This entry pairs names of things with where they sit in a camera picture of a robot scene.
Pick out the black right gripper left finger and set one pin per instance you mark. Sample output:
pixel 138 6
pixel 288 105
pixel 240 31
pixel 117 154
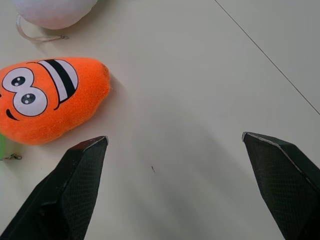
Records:
pixel 75 190

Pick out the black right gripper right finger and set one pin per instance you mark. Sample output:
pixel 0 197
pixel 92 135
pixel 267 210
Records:
pixel 280 180

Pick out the orange carrot plush toy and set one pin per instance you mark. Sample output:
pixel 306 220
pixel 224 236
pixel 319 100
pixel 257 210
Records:
pixel 62 105

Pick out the white plush toy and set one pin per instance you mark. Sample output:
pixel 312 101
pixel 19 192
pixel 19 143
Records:
pixel 53 12

